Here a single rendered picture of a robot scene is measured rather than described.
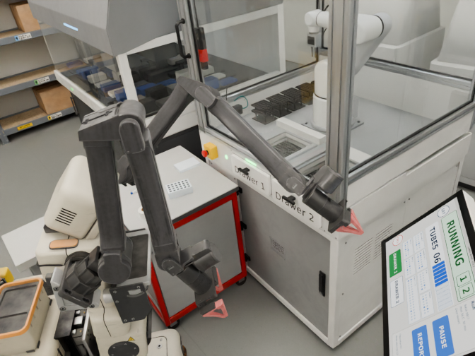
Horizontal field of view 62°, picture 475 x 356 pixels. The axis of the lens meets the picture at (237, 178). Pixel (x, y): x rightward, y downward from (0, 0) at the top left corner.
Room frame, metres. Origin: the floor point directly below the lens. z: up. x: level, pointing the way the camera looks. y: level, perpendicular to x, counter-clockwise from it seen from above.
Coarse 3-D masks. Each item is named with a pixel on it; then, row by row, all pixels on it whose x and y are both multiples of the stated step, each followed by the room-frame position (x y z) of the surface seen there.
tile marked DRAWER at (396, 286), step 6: (402, 276) 0.76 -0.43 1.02; (390, 282) 0.77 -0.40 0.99; (396, 282) 0.76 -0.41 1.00; (402, 282) 0.74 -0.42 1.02; (390, 288) 0.75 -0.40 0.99; (396, 288) 0.73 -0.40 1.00; (402, 288) 0.72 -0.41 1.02; (390, 294) 0.73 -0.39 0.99; (396, 294) 0.72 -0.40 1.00; (402, 294) 0.70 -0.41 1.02; (390, 300) 0.71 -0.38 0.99; (396, 300) 0.70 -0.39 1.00; (402, 300) 0.68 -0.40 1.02
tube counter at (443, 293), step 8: (432, 256) 0.75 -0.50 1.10; (440, 256) 0.72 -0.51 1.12; (432, 264) 0.72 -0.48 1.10; (440, 264) 0.70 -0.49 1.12; (432, 272) 0.70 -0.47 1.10; (440, 272) 0.68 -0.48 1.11; (440, 280) 0.66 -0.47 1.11; (448, 280) 0.64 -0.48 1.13; (440, 288) 0.63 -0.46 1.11; (448, 288) 0.62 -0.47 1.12; (440, 296) 0.61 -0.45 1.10; (448, 296) 0.60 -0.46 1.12; (440, 304) 0.59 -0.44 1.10; (448, 304) 0.58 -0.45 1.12
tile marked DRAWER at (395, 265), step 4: (396, 252) 0.86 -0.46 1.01; (400, 252) 0.85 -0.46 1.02; (392, 256) 0.86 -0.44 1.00; (396, 256) 0.85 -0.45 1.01; (400, 256) 0.83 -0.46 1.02; (392, 260) 0.85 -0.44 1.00; (396, 260) 0.83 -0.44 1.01; (400, 260) 0.82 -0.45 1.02; (392, 264) 0.83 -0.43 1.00; (396, 264) 0.82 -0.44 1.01; (400, 264) 0.81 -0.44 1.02; (392, 268) 0.81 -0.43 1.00; (396, 268) 0.80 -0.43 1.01; (400, 268) 0.79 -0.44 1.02; (392, 272) 0.80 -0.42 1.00; (396, 272) 0.79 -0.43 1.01; (392, 276) 0.79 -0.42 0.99
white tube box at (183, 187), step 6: (186, 180) 1.75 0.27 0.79; (168, 186) 1.71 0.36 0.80; (174, 186) 1.70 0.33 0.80; (180, 186) 1.70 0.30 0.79; (186, 186) 1.69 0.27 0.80; (168, 192) 1.65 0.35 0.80; (174, 192) 1.65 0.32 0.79; (180, 192) 1.66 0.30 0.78; (186, 192) 1.67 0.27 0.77; (192, 192) 1.68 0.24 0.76
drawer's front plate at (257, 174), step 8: (232, 160) 1.72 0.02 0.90; (240, 160) 1.66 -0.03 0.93; (232, 168) 1.73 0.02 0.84; (248, 168) 1.61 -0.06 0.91; (256, 168) 1.57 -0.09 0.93; (240, 176) 1.67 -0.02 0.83; (256, 176) 1.56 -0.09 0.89; (264, 176) 1.50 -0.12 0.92; (264, 184) 1.51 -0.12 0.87; (264, 192) 1.51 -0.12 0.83
